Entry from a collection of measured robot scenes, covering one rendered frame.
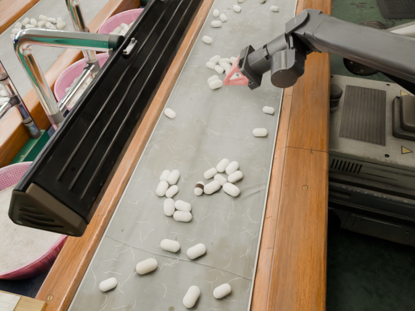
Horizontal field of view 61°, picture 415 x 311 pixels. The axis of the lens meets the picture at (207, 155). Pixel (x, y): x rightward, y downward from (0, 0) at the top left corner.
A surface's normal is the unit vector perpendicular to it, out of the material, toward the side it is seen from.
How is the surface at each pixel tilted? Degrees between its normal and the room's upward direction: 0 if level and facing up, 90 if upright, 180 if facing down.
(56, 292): 0
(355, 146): 0
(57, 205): 58
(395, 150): 0
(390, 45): 42
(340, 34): 48
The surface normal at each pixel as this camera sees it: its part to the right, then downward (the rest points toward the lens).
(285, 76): -0.09, 0.84
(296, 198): -0.04, -0.66
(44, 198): 0.80, -0.22
